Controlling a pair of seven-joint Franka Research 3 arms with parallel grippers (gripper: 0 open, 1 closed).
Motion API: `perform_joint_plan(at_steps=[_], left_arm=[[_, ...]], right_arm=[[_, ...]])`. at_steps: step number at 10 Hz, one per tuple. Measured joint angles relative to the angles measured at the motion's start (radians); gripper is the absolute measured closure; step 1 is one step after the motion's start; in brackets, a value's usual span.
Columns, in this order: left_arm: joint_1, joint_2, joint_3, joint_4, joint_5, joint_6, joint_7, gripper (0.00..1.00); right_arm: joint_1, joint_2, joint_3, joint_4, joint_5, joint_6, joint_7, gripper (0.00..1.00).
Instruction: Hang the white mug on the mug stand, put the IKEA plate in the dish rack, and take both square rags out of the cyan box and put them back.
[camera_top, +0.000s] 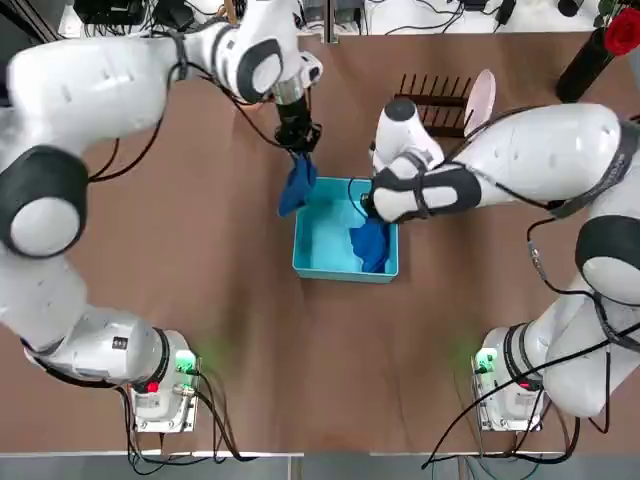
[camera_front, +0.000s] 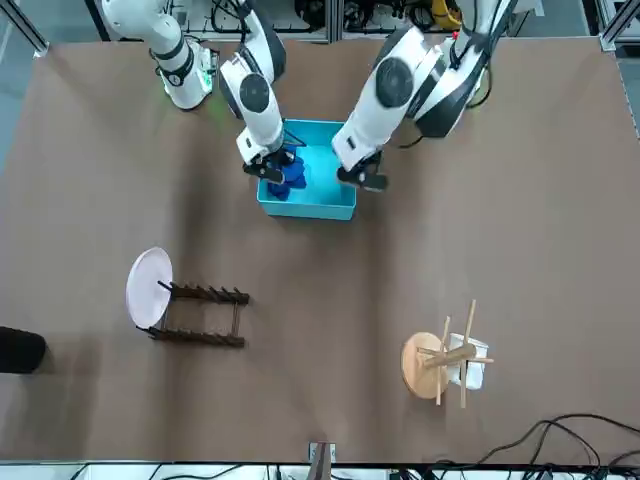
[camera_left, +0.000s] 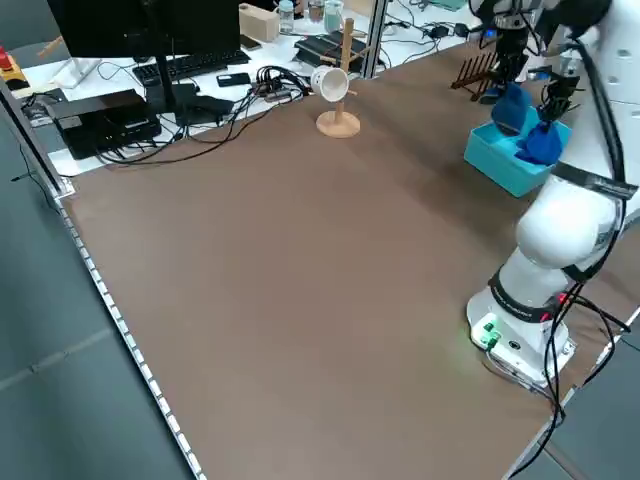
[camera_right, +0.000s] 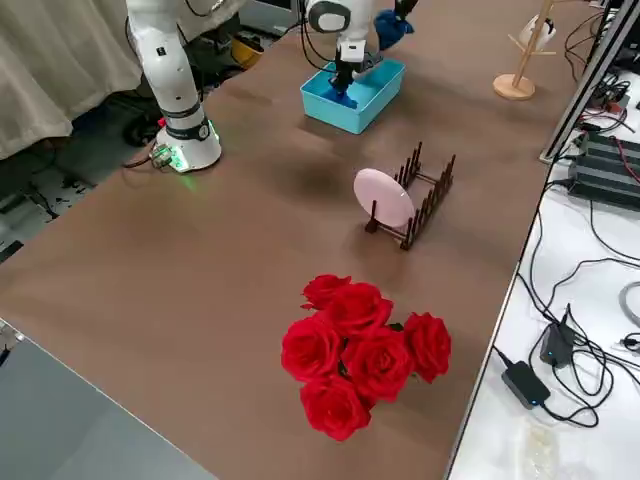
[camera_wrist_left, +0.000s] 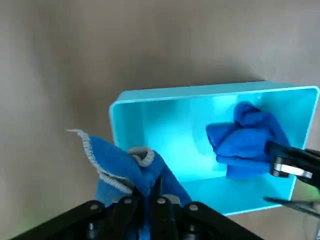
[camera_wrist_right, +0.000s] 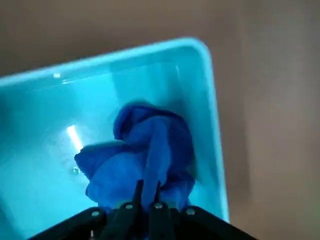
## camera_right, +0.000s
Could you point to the white mug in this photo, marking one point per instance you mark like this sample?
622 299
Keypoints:
535 30

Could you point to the pale round plate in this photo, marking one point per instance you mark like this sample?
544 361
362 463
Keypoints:
382 200

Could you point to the black power adapter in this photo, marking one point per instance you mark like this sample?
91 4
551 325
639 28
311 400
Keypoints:
525 384
555 345

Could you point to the cyan plastic box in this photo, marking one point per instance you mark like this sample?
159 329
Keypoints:
340 117

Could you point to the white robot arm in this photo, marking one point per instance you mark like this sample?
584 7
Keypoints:
170 75

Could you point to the beige curtain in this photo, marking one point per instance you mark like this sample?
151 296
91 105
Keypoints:
50 75

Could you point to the black ridged power supply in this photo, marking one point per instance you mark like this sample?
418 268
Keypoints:
605 170

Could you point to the aluminium frame post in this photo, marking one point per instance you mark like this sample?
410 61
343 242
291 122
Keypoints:
585 85

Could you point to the wooden mug stand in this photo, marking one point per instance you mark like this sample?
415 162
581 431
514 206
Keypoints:
514 85

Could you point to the dark wooden dish rack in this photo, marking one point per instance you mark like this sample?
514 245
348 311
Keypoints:
371 227

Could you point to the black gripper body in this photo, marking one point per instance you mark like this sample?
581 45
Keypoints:
406 6
345 70

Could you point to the blue square rag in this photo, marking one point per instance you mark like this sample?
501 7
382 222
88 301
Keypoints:
395 27

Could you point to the red rose bouquet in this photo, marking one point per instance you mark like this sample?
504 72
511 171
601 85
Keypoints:
360 350

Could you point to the yellow round object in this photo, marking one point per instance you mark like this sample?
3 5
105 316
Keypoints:
246 52

